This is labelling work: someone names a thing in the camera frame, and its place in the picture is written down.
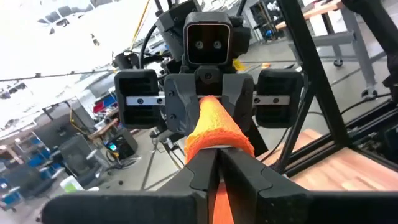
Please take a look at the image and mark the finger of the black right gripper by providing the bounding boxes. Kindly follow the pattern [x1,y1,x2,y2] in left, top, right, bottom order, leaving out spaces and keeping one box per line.
[164,73,201,136]
[221,73,255,133]

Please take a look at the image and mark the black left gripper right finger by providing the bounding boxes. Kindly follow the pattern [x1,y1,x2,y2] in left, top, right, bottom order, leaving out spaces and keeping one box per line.
[218,147,312,224]

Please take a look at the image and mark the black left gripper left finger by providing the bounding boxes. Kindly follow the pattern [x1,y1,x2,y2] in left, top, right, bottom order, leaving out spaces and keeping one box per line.
[158,148,220,224]

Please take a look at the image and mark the orange elastic bandage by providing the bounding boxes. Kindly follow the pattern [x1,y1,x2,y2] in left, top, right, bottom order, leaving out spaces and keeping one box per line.
[183,95,256,224]

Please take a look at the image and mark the small yellow tag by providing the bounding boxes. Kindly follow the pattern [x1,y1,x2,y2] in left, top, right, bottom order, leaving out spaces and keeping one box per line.
[232,58,246,72]

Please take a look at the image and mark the black box with display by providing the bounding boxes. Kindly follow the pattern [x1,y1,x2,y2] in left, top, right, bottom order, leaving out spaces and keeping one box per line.
[104,127,139,161]

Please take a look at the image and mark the wooden workbench grey legs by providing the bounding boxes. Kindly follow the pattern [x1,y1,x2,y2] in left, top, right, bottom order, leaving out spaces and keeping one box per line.
[275,0,379,97]

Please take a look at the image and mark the green and white wipes canister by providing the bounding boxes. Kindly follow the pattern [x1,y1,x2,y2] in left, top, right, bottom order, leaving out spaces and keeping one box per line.
[59,175,85,194]

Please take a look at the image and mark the blue storage bin shelf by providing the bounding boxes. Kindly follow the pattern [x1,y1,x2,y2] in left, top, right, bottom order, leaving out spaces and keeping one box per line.
[0,136,60,212]

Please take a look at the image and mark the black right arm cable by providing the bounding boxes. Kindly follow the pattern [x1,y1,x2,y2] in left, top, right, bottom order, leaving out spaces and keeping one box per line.
[139,23,159,71]

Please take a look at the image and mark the yellow hanging rope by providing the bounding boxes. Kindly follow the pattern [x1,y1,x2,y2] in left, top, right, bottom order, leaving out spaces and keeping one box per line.
[129,0,152,50]

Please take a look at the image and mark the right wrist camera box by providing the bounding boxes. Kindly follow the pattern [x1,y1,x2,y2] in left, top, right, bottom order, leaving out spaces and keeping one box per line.
[182,11,233,67]

